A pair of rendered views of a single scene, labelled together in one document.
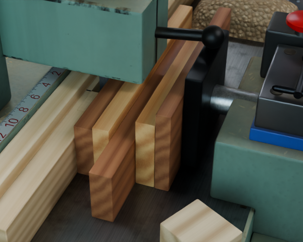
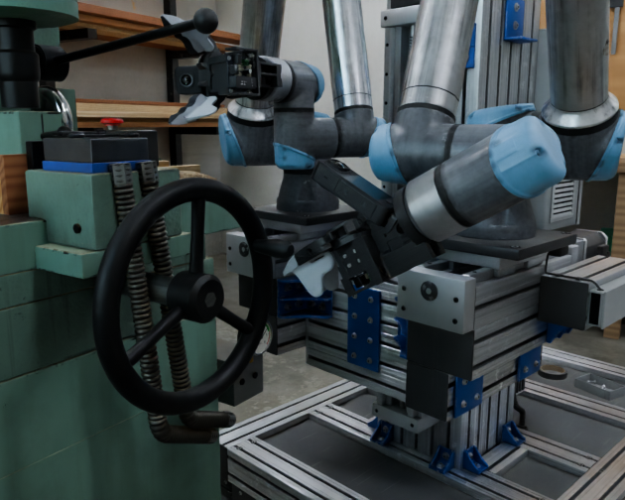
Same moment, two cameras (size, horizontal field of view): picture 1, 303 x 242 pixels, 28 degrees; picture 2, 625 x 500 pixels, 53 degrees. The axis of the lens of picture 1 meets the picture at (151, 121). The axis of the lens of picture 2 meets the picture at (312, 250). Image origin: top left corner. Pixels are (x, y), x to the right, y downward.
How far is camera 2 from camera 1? 0.72 m
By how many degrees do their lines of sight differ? 29
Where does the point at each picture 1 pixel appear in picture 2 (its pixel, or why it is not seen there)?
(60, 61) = not seen: outside the picture
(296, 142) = (59, 165)
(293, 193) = (57, 200)
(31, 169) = not seen: outside the picture
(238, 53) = not seen: hidden behind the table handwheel
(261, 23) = not seen: hidden behind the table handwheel
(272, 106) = (48, 142)
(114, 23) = (9, 121)
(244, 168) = (37, 187)
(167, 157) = (5, 187)
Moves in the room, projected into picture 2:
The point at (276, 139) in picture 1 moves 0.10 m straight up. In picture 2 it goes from (52, 165) to (45, 81)
